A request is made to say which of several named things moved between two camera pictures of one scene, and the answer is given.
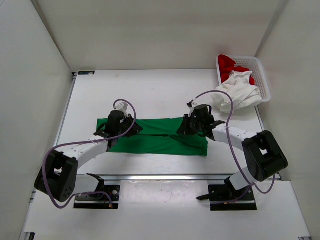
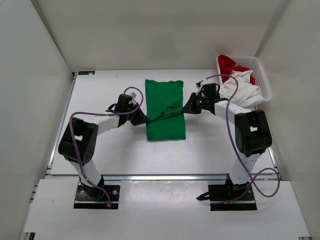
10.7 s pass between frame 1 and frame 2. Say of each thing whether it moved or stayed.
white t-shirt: stayed
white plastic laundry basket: stayed
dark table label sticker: stayed
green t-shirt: moved
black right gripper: moved
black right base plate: stayed
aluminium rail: stayed
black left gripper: moved
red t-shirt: stayed
